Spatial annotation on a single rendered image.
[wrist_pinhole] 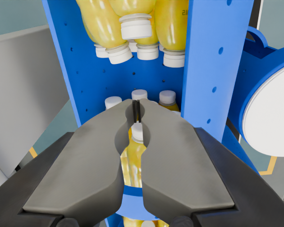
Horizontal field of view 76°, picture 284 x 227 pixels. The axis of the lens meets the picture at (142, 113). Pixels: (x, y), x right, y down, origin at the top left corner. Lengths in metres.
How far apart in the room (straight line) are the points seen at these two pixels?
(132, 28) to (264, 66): 0.34
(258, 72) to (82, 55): 0.39
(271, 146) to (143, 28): 0.46
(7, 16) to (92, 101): 1.33
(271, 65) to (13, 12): 1.54
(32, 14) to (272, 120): 1.50
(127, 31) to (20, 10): 1.42
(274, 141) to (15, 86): 0.72
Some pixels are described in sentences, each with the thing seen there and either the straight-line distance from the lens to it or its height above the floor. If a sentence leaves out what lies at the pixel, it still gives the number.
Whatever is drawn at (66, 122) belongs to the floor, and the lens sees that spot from 1.85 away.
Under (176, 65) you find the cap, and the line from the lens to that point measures 0.29.
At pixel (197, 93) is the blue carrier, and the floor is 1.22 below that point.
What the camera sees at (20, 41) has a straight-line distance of 0.71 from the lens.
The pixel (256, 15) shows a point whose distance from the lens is 1.42.
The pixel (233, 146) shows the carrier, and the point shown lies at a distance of 1.41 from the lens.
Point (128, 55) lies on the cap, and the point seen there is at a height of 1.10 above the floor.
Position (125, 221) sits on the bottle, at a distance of 0.63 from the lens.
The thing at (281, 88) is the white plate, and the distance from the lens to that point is 0.49.
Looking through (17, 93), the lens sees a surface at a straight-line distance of 0.63.
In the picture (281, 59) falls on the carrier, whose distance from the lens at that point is 0.50.
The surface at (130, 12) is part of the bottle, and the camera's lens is 0.24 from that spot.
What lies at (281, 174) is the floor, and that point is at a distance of 2.66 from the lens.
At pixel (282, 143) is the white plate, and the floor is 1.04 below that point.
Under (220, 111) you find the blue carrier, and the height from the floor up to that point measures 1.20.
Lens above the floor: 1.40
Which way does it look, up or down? 58 degrees down
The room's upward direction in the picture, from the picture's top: 178 degrees counter-clockwise
